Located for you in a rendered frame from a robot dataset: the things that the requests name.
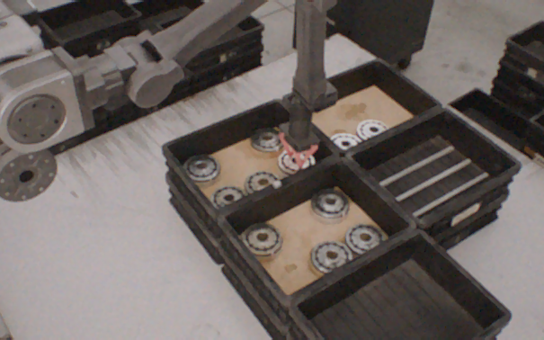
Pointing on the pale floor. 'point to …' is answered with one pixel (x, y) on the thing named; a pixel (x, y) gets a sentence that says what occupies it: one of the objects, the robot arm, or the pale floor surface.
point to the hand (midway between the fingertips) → (296, 158)
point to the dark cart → (380, 27)
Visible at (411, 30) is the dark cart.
